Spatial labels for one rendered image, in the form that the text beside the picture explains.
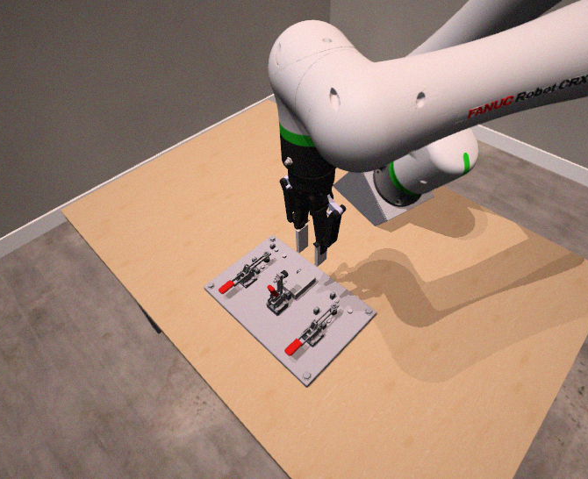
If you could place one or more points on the toggle clamp with red handle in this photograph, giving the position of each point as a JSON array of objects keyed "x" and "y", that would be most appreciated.
[
  {"x": 249, "y": 277},
  {"x": 311, "y": 337},
  {"x": 275, "y": 304}
]

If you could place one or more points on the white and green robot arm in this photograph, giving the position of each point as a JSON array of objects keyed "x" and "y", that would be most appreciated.
[{"x": 362, "y": 116}]

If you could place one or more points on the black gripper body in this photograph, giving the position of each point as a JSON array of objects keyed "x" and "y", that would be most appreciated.
[{"x": 317, "y": 186}]

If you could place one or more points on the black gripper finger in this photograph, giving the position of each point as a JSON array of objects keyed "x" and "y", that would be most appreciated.
[
  {"x": 293, "y": 202},
  {"x": 326, "y": 228}
]

